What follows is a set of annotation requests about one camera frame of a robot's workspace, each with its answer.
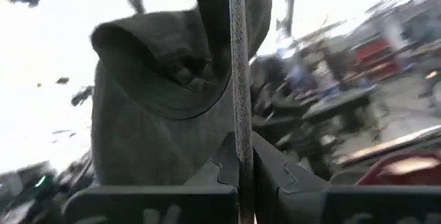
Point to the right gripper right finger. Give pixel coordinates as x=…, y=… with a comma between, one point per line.
x=293, y=203

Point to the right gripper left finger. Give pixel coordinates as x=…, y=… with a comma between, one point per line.
x=155, y=206

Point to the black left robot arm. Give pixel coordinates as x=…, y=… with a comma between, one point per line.
x=41, y=196

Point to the red tool cabinet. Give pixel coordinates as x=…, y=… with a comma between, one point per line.
x=375, y=53

